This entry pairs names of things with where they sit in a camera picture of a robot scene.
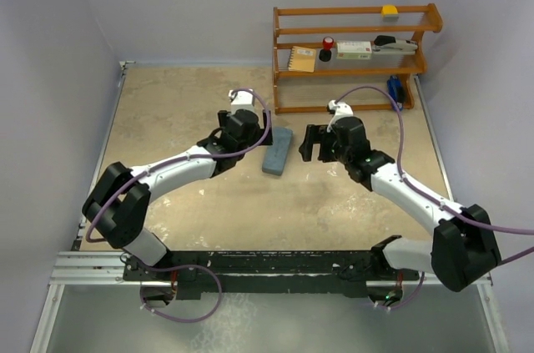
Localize blue black scissors tool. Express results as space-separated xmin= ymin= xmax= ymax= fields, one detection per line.
xmin=387 ymin=75 xmax=406 ymax=111

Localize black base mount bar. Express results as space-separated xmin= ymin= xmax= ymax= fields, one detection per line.
xmin=123 ymin=242 xmax=420 ymax=300

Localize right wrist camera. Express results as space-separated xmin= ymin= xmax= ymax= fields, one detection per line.
xmin=327 ymin=100 xmax=354 ymax=122

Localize spiral brown notebook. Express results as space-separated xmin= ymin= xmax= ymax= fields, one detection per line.
xmin=288 ymin=46 xmax=316 ymax=73

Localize red black stamp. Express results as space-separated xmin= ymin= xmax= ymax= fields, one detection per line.
xmin=319 ymin=36 xmax=335 ymax=63

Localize yellow grey sponge block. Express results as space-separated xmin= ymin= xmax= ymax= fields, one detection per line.
xmin=380 ymin=5 xmax=399 ymax=22

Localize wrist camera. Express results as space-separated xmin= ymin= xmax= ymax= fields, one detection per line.
xmin=229 ymin=89 xmax=255 ymax=113
xmin=327 ymin=100 xmax=354 ymax=122

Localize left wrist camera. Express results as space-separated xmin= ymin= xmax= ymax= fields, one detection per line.
xmin=229 ymin=89 xmax=255 ymax=113

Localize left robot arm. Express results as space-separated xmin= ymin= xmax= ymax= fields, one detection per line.
xmin=82 ymin=109 xmax=272 ymax=280

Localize black white stapler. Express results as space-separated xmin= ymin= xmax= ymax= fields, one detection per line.
xmin=372 ymin=35 xmax=419 ymax=55

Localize white red box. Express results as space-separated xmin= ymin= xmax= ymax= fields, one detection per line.
xmin=336 ymin=41 xmax=372 ymax=60

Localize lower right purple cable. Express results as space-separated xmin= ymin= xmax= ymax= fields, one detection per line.
xmin=372 ymin=271 xmax=426 ymax=313

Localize grey glasses case green lining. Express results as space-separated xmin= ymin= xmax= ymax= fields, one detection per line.
xmin=262 ymin=127 xmax=293 ymax=176

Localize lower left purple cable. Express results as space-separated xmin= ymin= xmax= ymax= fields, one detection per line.
xmin=139 ymin=265 xmax=224 ymax=323

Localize wooden shelf rack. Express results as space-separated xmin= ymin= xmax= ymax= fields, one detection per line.
xmin=272 ymin=3 xmax=443 ymax=114

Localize purple cable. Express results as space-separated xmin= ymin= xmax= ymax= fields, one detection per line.
xmin=333 ymin=85 xmax=534 ymax=266
xmin=84 ymin=88 xmax=273 ymax=245
xmin=372 ymin=271 xmax=426 ymax=313
xmin=139 ymin=265 xmax=224 ymax=323

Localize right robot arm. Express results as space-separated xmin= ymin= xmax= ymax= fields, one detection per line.
xmin=299 ymin=117 xmax=502 ymax=292

